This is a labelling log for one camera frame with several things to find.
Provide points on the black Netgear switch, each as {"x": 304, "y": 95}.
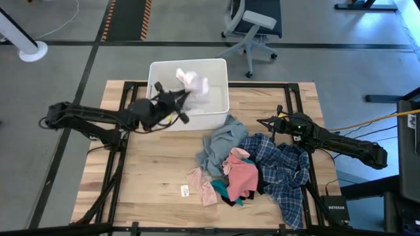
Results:
{"x": 335, "y": 208}

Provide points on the pale pink garment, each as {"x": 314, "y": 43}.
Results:
{"x": 234, "y": 154}

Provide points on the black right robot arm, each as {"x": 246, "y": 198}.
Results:
{"x": 344, "y": 144}

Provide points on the grey-blue shirt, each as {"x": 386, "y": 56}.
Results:
{"x": 223, "y": 141}

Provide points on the black equipment cart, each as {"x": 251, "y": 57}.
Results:
{"x": 408, "y": 164}

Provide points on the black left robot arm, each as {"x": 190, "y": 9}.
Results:
{"x": 85, "y": 114}

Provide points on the black metal table frame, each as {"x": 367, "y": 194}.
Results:
{"x": 293, "y": 88}

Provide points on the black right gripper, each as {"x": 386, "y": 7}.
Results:
{"x": 285, "y": 124}

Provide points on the black desk foot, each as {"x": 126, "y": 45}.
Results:
{"x": 364, "y": 6}

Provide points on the dusty pink ribbed cloth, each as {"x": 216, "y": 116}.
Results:
{"x": 203, "y": 188}

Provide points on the coral pink t-shirt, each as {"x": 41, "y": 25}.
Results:
{"x": 244, "y": 178}

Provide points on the blue plaid shirt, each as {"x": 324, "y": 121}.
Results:
{"x": 282, "y": 167}

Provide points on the white garment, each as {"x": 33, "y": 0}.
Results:
{"x": 197, "y": 90}

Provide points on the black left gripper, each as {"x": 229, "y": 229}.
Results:
{"x": 165, "y": 105}

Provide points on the black hazard-striped floor mat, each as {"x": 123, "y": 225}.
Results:
{"x": 126, "y": 19}

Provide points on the white perforated laundry basket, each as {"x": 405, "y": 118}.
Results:
{"x": 216, "y": 72}

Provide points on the white office chair dark seat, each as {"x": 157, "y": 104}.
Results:
{"x": 259, "y": 19}

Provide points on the white paper tag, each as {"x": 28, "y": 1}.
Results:
{"x": 185, "y": 190}

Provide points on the teal garment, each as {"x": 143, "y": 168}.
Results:
{"x": 220, "y": 187}

